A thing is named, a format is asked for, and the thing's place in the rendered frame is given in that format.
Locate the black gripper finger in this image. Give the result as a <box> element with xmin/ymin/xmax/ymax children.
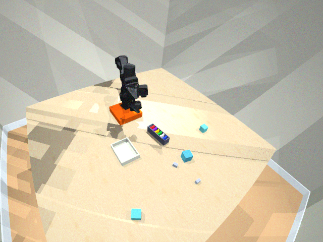
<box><xmin>130</xmin><ymin>102</ymin><xmax>142</xmax><ymax>113</ymax></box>
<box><xmin>125</xmin><ymin>82</ymin><xmax>139</xmax><ymax>100</ymax></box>

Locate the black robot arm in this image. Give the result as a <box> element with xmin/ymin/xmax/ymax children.
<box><xmin>115</xmin><ymin>55</ymin><xmax>148</xmax><ymax>110</ymax></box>

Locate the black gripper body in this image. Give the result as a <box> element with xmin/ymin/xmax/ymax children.
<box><xmin>124</xmin><ymin>76</ymin><xmax>141</xmax><ymax>107</ymax></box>

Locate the teal flat block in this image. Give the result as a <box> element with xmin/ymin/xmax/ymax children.
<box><xmin>199</xmin><ymin>124</ymin><xmax>208</xmax><ymax>133</ymax></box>

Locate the small light blue block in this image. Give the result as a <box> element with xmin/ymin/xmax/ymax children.
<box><xmin>131</xmin><ymin>209</ymin><xmax>141</xmax><ymax>220</ymax></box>

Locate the teal cube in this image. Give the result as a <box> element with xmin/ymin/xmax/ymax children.
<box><xmin>180</xmin><ymin>150</ymin><xmax>193</xmax><ymax>163</ymax></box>

